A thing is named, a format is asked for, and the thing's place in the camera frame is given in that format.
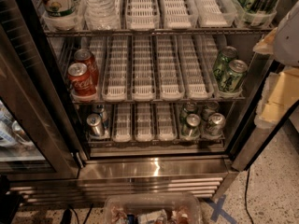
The rear red cola can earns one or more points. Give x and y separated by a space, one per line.
87 57

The front green can middle shelf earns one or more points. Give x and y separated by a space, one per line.
232 76

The red cola can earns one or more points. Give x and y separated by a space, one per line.
81 79
87 57

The top wire shelf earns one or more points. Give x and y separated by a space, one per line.
193 31

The rear green can bottom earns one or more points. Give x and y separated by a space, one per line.
187 109

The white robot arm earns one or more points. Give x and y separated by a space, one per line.
286 44

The glass fridge door left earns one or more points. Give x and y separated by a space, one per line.
33 92

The front red cola can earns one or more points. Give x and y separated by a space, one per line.
81 79

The wire shelf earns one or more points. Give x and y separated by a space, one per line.
155 142
193 31
96 99

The stainless steel display fridge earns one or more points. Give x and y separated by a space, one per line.
206 171

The open fridge door right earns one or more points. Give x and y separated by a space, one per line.
261 137

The rear right can bottom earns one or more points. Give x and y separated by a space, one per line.
209 109

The front silver can bottom left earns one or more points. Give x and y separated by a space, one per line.
95 123

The rear green can middle shelf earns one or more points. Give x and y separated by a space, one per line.
225 55

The yellow foam padded gripper finger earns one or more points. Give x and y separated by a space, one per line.
280 92

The bottom wire shelf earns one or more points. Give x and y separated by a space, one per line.
155 142

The middle wire shelf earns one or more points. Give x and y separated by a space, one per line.
96 99

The rear blue can bottom left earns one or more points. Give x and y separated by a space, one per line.
101 110

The clear plastic water bottle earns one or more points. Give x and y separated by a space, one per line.
101 15

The front right silver-green can bottom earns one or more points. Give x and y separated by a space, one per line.
215 124

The clear plastic bin with items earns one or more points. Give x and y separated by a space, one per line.
152 208

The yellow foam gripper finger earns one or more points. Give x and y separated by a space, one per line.
266 44

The green can shelf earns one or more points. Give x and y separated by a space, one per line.
225 55
232 76

